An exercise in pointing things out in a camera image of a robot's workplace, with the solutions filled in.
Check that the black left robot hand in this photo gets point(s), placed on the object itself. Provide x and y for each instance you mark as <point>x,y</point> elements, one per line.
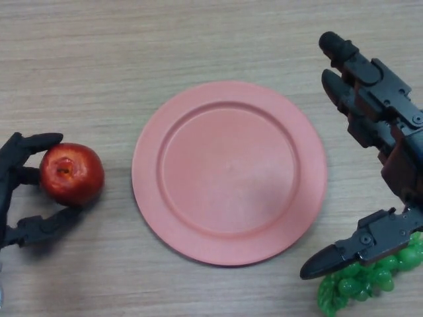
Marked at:
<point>6,171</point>

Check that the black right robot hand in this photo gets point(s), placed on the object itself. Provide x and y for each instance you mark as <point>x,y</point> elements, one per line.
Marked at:
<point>386,86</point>

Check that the red apple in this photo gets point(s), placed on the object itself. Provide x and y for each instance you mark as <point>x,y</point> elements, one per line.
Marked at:
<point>72,175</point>

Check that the pink round plate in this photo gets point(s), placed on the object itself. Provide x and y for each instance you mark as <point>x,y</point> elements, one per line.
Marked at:
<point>231,171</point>

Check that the green grape bunch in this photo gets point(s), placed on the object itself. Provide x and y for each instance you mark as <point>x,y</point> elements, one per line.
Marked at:
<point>357,284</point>

